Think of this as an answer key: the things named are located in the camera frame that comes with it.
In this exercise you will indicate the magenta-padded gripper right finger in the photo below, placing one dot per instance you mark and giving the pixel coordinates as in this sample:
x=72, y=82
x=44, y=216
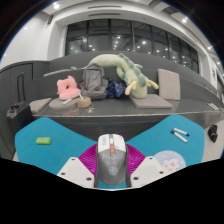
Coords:
x=148, y=170

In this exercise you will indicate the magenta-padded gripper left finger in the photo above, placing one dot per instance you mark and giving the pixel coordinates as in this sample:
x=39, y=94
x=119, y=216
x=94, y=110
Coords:
x=71, y=170

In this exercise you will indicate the grey and white computer mouse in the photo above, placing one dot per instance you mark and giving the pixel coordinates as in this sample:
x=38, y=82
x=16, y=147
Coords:
x=111, y=165

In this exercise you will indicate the round light blue mouse pad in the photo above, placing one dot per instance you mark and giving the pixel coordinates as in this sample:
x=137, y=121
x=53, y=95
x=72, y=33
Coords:
x=171, y=160

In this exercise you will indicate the green eraser block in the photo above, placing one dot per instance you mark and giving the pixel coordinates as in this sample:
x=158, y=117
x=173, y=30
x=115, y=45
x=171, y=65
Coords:
x=43, y=140

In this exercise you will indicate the white marker with black cap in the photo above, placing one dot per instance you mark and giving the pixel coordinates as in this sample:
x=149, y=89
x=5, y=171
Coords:
x=180, y=137

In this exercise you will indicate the white marker with blue cap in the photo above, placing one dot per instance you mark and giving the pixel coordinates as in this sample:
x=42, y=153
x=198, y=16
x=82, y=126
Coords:
x=181, y=132

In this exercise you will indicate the flat grey seat cushion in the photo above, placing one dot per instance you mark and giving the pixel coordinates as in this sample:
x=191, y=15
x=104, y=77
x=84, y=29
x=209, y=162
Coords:
x=151, y=101
x=60, y=105
x=39, y=105

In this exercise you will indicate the black suitcase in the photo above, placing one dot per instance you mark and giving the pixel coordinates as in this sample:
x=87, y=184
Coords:
x=18, y=118

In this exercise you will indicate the small black bag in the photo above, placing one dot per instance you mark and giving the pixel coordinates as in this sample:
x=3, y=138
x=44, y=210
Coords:
x=213, y=133

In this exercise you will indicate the pink plush cushion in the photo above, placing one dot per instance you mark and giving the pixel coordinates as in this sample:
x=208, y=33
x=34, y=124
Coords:
x=68, y=88

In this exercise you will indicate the green dinosaur plush toy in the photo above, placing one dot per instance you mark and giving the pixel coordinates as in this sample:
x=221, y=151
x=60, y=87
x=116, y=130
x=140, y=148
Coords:
x=138, y=85

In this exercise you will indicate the dark blue patterned bag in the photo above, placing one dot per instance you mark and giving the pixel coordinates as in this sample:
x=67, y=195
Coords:
x=115, y=90

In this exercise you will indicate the upright grey seat cushion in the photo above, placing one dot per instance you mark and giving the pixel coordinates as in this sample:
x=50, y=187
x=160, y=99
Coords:
x=169, y=85

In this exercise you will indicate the grey backpack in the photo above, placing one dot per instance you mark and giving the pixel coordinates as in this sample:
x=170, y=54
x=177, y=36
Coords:
x=93, y=83

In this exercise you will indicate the dark glass window wall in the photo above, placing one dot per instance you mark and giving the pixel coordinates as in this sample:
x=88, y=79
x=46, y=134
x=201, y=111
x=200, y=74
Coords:
x=100, y=40

